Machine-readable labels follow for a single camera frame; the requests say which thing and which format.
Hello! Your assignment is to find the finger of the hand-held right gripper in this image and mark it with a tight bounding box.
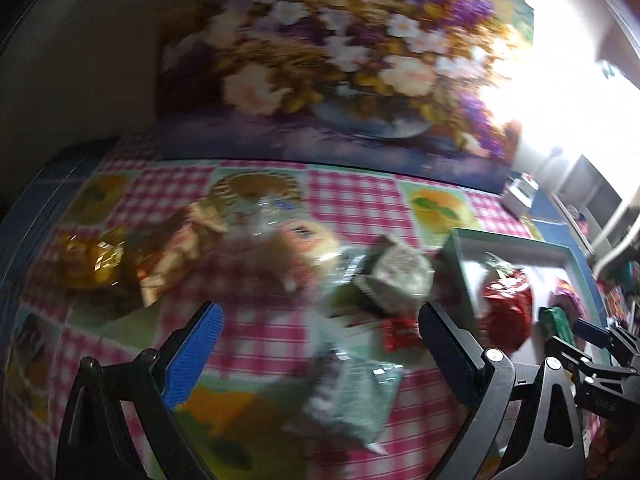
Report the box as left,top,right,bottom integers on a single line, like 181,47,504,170
544,336,640,422
574,317,640,372

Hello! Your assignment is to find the teal tray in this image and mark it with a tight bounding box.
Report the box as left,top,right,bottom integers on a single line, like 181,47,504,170
442,228,608,356

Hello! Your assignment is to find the pink snack packet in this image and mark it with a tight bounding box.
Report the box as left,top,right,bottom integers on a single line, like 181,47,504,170
552,277,583,318

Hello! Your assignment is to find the small red snack packet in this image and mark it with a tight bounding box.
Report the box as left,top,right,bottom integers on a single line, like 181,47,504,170
380,317,426,353

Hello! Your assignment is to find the small white-green snack packet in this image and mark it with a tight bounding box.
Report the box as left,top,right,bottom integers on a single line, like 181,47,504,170
357,237,433,311

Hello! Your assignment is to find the white furniture frame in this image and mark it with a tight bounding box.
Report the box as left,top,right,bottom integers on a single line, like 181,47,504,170
550,145,640,271

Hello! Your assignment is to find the colourful checkered box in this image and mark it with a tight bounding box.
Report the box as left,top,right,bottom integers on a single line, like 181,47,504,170
602,285,638,328

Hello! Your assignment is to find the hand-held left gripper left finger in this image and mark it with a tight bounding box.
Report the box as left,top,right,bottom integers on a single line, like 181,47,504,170
54,301,225,480

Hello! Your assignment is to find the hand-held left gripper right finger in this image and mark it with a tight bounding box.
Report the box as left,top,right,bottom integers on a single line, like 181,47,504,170
417,302,586,480

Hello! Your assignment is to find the white power strip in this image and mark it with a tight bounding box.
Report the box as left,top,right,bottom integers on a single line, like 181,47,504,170
502,172,541,211

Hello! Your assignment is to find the dark green snack packet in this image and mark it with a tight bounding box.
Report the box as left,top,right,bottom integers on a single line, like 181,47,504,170
538,306,576,346

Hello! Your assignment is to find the checkered printed tablecloth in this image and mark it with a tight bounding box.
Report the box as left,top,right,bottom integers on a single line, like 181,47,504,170
0,135,601,480

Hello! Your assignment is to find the yellow snack packet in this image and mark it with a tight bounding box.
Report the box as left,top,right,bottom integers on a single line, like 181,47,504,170
55,227,128,291

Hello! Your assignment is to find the gold snack packet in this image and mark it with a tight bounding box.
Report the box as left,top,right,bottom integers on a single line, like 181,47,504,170
125,200,231,308

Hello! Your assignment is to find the grey-green snack packet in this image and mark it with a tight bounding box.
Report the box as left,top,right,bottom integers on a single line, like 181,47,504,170
287,345,405,456

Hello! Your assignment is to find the flower painting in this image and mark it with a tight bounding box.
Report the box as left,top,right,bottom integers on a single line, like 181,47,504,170
152,0,536,196

